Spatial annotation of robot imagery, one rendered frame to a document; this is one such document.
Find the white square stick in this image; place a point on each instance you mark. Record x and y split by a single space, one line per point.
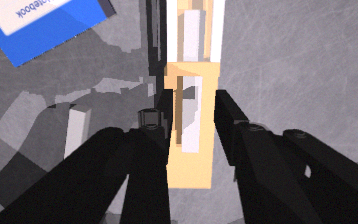
78 125
191 113

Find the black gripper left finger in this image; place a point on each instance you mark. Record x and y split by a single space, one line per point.
75 192

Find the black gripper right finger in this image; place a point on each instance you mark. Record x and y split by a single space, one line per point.
271 190

